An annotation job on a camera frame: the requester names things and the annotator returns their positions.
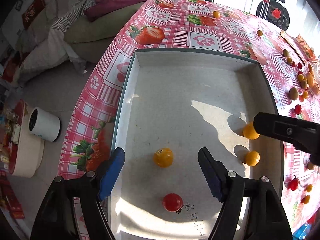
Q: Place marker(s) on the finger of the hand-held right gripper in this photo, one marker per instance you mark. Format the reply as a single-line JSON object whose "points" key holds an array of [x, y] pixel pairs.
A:
{"points": [[277, 127]]}

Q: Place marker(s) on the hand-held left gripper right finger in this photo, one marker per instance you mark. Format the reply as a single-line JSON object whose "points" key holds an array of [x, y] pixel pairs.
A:
{"points": [[212, 177]]}

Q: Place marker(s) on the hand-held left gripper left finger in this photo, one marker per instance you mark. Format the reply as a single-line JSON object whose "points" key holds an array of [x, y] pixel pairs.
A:
{"points": [[111, 175]]}

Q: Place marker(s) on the yellow cherry tomato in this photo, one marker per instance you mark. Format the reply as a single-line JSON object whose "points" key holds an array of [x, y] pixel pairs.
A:
{"points": [[163, 157], [249, 132], [252, 158]]}

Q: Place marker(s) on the red cherry tomato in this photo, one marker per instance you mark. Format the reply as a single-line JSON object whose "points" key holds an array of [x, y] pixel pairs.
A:
{"points": [[172, 202], [294, 183]]}

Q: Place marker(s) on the white shallow tray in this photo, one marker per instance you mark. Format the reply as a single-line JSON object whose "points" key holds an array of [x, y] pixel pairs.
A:
{"points": [[187, 92]]}

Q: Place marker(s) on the cluster of mixed cherry tomatoes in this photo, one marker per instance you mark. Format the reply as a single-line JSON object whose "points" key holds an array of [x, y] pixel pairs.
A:
{"points": [[293, 93]]}

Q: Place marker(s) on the brown cherry tomato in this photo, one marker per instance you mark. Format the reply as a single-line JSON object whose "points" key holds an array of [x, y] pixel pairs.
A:
{"points": [[310, 166]]}

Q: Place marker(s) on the white cylindrical bin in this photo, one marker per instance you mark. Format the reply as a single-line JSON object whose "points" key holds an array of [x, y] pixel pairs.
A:
{"points": [[46, 127]]}

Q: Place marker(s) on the cream low round table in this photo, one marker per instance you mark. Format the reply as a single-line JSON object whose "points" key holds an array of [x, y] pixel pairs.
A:
{"points": [[27, 155]]}

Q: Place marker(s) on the orange printed flat sheet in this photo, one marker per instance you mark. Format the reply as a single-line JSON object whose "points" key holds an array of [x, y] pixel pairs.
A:
{"points": [[291, 41]]}

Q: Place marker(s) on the pile of red packets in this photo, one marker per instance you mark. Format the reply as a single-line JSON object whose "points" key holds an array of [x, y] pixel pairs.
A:
{"points": [[10, 197]]}

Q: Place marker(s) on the pile of snack packets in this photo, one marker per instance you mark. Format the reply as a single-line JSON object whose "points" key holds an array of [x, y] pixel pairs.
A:
{"points": [[11, 130]]}

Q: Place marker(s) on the black round decorated object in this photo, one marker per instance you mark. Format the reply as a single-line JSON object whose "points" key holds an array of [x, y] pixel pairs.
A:
{"points": [[276, 13]]}

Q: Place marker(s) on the strawberry printed pink tablecloth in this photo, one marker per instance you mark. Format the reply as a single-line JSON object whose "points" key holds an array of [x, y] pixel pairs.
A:
{"points": [[175, 37]]}

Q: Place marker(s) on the green sofa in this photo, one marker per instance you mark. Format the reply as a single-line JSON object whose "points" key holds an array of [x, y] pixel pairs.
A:
{"points": [[100, 30]]}

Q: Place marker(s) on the maroon cloth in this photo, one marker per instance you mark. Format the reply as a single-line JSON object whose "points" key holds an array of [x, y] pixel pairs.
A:
{"points": [[112, 3]]}

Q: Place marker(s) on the large red wall poster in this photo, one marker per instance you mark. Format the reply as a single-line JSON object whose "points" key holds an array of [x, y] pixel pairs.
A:
{"points": [[33, 10]]}

